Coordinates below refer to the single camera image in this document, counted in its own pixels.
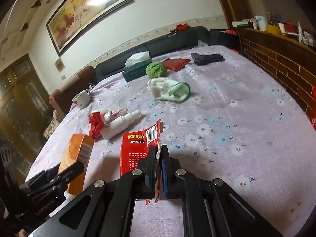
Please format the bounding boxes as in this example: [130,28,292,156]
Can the white spray bottle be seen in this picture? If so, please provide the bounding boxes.
[100,110,144,140]

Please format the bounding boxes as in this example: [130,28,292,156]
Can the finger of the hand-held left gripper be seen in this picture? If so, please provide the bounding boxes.
[57,161,85,186]

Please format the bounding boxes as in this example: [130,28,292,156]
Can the orange medicine box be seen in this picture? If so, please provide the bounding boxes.
[58,134,96,195]

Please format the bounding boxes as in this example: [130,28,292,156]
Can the white glove with green cuff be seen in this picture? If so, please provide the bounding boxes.
[147,77,191,102]

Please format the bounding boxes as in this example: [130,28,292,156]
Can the framed wall painting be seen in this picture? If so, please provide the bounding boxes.
[46,0,135,57]

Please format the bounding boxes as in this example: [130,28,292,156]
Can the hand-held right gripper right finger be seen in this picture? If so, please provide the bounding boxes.
[159,144,284,237]

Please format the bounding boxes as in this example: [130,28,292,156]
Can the yellow container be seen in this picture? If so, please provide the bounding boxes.
[266,24,281,35]

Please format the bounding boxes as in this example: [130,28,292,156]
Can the black sofa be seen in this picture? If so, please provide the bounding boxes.
[95,26,209,82]

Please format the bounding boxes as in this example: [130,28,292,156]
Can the clear plastic wrapper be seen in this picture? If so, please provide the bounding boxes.
[104,107,129,123]

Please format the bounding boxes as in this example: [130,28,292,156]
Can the brown armchair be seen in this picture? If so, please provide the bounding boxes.
[48,66,97,119]

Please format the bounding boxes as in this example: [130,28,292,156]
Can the white cup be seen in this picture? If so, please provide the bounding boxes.
[72,88,91,110]

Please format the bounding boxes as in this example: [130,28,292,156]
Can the wooden door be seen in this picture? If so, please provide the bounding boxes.
[0,54,54,155]

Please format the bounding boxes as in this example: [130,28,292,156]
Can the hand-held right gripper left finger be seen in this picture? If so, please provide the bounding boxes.
[28,145,159,237]

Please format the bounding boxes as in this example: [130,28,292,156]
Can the small wall plaque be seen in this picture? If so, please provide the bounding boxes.
[55,57,66,73]

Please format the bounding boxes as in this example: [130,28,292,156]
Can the dark green tissue box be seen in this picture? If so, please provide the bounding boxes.
[122,51,152,82]

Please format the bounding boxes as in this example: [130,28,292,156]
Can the small red wrapper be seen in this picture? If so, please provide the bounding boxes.
[88,112,105,140]

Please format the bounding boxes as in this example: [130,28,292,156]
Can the red pouch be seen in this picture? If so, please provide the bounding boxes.
[161,58,191,72]

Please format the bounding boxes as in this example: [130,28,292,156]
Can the red plastic basket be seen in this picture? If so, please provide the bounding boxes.
[309,86,316,129]

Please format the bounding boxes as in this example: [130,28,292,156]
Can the black toy pistol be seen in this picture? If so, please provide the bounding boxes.
[190,52,225,66]

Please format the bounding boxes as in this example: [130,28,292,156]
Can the green towel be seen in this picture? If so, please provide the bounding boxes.
[145,61,167,78]

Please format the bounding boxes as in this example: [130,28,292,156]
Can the red foil packet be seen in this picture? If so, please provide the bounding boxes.
[120,119,165,179]

